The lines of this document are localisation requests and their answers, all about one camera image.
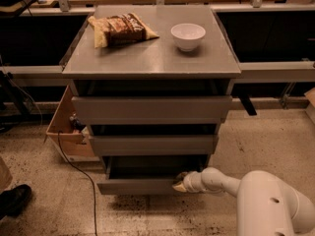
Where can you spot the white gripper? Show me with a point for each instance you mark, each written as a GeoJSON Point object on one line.
{"type": "Point", "coordinates": [190, 181]}

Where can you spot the grey bottom drawer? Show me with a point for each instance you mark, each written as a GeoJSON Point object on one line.
{"type": "Point", "coordinates": [147, 175]}

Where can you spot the grey drawer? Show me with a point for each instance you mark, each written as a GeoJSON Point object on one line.
{"type": "Point", "coordinates": [147, 175]}
{"type": "Point", "coordinates": [153, 145]}
{"type": "Point", "coordinates": [151, 110]}

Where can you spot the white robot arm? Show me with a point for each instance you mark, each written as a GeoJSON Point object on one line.
{"type": "Point", "coordinates": [266, 205]}

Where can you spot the grey middle drawer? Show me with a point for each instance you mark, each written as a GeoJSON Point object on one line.
{"type": "Point", "coordinates": [153, 145]}

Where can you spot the grey top drawer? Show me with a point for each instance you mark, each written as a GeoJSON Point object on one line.
{"type": "Point", "coordinates": [151, 110]}

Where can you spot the grey drawer cabinet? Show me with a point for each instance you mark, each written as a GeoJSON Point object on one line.
{"type": "Point", "coordinates": [155, 68]}

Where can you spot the open cardboard box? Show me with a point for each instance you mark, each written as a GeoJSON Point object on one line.
{"type": "Point", "coordinates": [71, 143]}

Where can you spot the white ceramic bowl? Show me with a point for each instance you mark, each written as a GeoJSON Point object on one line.
{"type": "Point", "coordinates": [187, 37]}

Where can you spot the brown chip bag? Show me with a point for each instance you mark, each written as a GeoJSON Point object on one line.
{"type": "Point", "coordinates": [119, 30]}

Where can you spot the black leather shoe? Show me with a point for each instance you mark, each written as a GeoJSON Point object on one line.
{"type": "Point", "coordinates": [13, 201]}

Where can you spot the beige trouser leg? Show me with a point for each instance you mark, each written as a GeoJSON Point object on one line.
{"type": "Point", "coordinates": [5, 176]}

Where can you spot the grey metal rail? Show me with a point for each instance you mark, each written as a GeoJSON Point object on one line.
{"type": "Point", "coordinates": [251, 73]}

